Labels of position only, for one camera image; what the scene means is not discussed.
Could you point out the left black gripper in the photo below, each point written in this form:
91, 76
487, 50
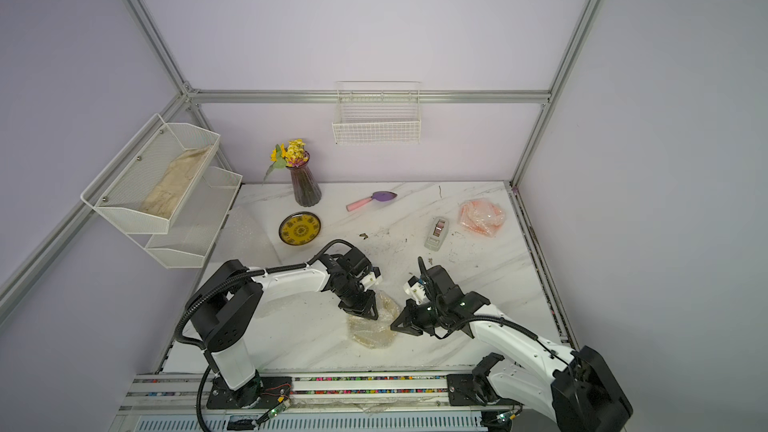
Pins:
364, 307

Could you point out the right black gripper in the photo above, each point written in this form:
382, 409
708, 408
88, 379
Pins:
411, 323

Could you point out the clear bubble wrap sheet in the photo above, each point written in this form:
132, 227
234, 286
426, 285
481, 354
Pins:
375, 330
482, 217

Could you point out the cream yellow plate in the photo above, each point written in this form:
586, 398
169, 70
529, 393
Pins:
375, 327

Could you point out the orange plate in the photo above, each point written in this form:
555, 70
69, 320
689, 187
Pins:
482, 217

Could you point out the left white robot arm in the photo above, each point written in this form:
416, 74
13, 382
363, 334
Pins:
217, 316

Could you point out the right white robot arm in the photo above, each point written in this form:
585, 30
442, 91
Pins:
576, 389

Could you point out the dark yellow patterned plate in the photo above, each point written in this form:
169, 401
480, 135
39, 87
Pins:
299, 229

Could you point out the grey tape dispenser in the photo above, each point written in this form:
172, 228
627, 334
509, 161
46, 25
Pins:
437, 234

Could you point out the pink purple scoop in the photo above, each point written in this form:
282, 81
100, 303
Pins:
378, 196

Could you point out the dark glass vase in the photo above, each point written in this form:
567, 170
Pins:
306, 189

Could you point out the yellow flower bouquet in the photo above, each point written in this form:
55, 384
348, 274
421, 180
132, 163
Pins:
291, 155

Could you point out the white mesh lower shelf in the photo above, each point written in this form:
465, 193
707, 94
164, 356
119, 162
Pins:
191, 237

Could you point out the white mesh shelf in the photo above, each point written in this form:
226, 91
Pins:
118, 191
191, 237

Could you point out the beige folded cloth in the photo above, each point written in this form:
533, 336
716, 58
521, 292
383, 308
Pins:
166, 196

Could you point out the white mesh upper shelf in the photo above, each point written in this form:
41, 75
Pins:
118, 191

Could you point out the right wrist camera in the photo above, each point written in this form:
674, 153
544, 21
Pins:
415, 290

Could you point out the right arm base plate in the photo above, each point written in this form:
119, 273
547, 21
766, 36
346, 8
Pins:
469, 390

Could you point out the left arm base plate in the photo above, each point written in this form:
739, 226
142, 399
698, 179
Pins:
261, 393

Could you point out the white wire wall basket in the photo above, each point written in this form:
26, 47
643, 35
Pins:
377, 112

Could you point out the aluminium mounting rail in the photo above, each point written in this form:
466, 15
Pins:
364, 392

